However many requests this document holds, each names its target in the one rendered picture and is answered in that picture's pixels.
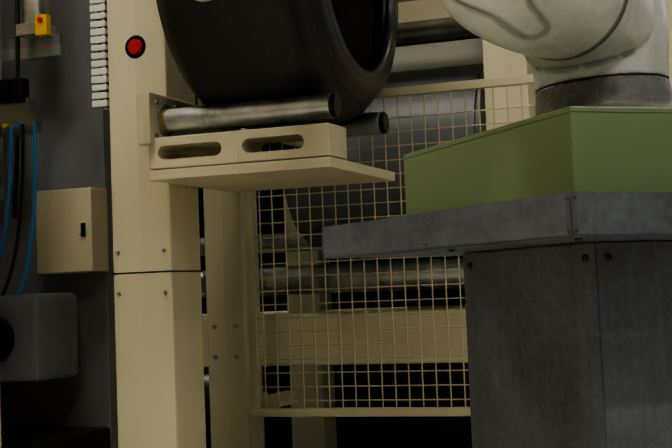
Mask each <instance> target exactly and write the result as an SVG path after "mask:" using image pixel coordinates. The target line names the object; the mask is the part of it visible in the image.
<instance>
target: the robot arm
mask: <svg viewBox="0 0 672 448"><path fill-rule="evenodd" d="M196 1H200V2H207V1H211V0H196ZM439 1H440V3H441V4H442V6H443V7H444V8H445V10H446V11H447V12H448V13H449V15H450V16H451V17H452V18H453V19H454V20H455V21H456V22H458V23H459V24H460V25H461V26H462V27H464V28H465V29H467V30H468V31H470V32H471V33H473V34H475V35H476V36H478V37H480V38H482V39H484V40H486V41H488V42H490V43H492V44H494V45H496V46H498V47H501V48H503V49H506V50H509V51H512V52H515V53H518V54H522V55H524V57H525V58H526V60H527V62H528V63H530V64H531V68H532V73H533V78H534V86H535V114H536V116H538V115H541V114H545V113H548V112H552V111H555V110H559V109H562V108H565V107H569V106H594V107H661V108H672V91H671V85H670V80H669V65H668V59H669V43H668V23H667V12H666V1H665V0H439Z"/></svg>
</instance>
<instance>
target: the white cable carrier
mask: <svg viewBox="0 0 672 448"><path fill-rule="evenodd" d="M90 4H95V5H91V6H90V12H95V13H94V14H90V19H91V20H95V21H92V22H90V27H91V28H97V29H91V30H90V35H91V36H97V37H91V38H90V43H91V44H98V45H92V46H91V51H93V52H98V53H92V54H91V59H93V60H95V59H96V60H98V61H91V67H92V68H96V67H97V69H91V75H92V76H95V77H91V83H92V84H99V85H92V91H99V92H98V93H92V99H94V100H95V99H99V100H97V101H92V107H93V108H96V107H99V108H103V110H110V109H109V70H108V32H107V0H90Z"/></svg>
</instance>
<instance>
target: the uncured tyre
mask: <svg viewBox="0 0 672 448"><path fill-rule="evenodd" d="M156 3H157V8H158V12H159V16H160V20H161V24H162V28H163V31H164V34H165V37H166V40H167V43H168V46H169V49H170V51H171V54H172V56H173V59H174V61H175V63H176V65H177V67H178V69H179V71H180V73H181V75H182V77H183V78H184V80H185V81H186V83H187V85H188V86H189V87H190V89H191V90H192V91H193V93H194V94H195V95H196V96H197V97H198V98H199V99H200V100H201V101H202V102H203V103H204V104H205V105H212V104H223V103H233V102H243V101H253V100H264V99H274V98H284V97H294V96H305V95H315V94H325V93H336V94H337V95H338V96H339V97H340V100H341V113H340V115H339V117H337V118H329V119H318V120H307V121H296V122H286V123H275V124H262V125H251V126H240V127H241V128H245V129H260V128H271V127H282V126H294V125H305V124H316V123H327V122H328V123H332V124H334V123H341V122H344V121H346V120H349V119H351V118H354V117H356V116H359V115H360V114H362V113H363V112H364V111H365V110H366V109H367V107H368V106H369V105H370V104H371V103H372V101H373V100H374V99H375V98H376V97H377V95H378V94H379V93H380V92H381V90H382V89H383V88H384V86H385V84H386V82H387V80H388V77H389V74H390V71H391V68H392V64H393V60H394V54H395V48H396V40H397V28H398V0H211V1H207V2H200V1H196V0H156Z"/></svg>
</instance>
